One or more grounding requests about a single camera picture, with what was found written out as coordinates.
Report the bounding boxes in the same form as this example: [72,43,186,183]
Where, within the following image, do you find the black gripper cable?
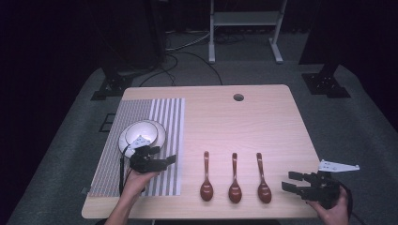
[118,144,131,197]
[339,182,368,225]

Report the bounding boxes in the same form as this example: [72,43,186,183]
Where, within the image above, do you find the brown spoon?
[227,152,243,204]
[255,152,273,204]
[199,150,215,203]

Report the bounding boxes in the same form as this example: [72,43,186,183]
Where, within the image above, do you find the grey striped placemat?
[87,97,187,198]

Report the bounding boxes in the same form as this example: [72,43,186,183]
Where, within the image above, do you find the white metal stand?
[207,0,288,66]

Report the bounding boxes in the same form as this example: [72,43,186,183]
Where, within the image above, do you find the person's left hand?
[121,169,161,202]

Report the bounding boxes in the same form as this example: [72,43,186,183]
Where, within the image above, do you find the white floor cable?
[165,30,211,53]

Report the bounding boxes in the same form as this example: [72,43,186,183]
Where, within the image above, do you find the black metal stand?
[298,0,352,99]
[90,0,167,102]

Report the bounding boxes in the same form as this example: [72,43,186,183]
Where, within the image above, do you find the white bowl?
[124,120,160,147]

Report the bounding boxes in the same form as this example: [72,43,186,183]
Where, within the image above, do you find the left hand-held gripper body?
[129,134,168,174]

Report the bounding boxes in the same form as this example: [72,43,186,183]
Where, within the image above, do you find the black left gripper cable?
[118,144,131,197]

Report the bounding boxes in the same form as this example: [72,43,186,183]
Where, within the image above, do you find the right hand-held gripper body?
[299,158,360,210]

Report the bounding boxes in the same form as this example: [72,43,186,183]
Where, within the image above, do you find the black floor cable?
[138,51,224,88]

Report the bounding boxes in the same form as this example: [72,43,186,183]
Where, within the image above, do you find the person's right hand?
[307,187,350,225]

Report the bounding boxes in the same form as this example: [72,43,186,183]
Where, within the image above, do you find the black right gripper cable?
[339,182,368,225]

